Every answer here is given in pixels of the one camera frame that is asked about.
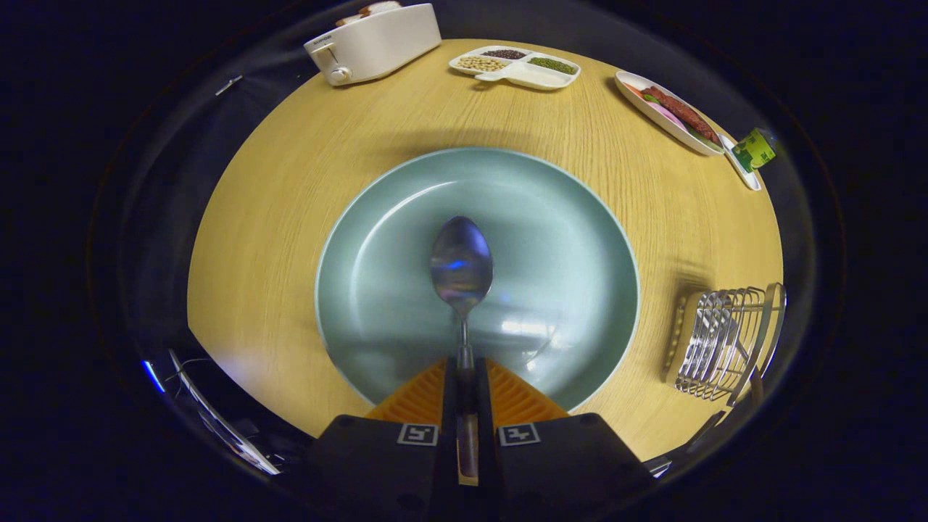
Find pink round food slice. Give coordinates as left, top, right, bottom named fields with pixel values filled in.
left=647, top=101, right=689, bottom=133

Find green label drink bottle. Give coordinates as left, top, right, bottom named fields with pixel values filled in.
left=731, top=128, right=778, bottom=172

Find pale green round plate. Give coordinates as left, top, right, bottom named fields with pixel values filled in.
left=315, top=147, right=641, bottom=414

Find white toaster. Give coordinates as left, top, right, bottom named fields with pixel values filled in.
left=304, top=3, right=442, bottom=87

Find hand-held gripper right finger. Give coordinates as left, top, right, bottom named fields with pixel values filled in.
left=475, top=357, right=653, bottom=522

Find white oval plate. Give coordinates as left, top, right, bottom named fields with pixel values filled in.
left=615, top=70, right=726, bottom=157

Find white divided dish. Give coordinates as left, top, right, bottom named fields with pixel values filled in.
left=448, top=45, right=581, bottom=91

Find perforated metal basket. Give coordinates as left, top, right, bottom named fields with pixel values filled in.
left=663, top=283, right=787, bottom=407

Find brown meat pieces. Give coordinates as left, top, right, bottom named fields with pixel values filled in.
left=642, top=86, right=720, bottom=144

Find white square coaster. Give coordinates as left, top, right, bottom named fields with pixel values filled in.
left=719, top=134, right=763, bottom=192

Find metal spoon with wooden handle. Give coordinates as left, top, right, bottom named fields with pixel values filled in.
left=430, top=215, right=494, bottom=486

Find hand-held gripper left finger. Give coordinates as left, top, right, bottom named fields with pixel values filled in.
left=304, top=357, right=459, bottom=522

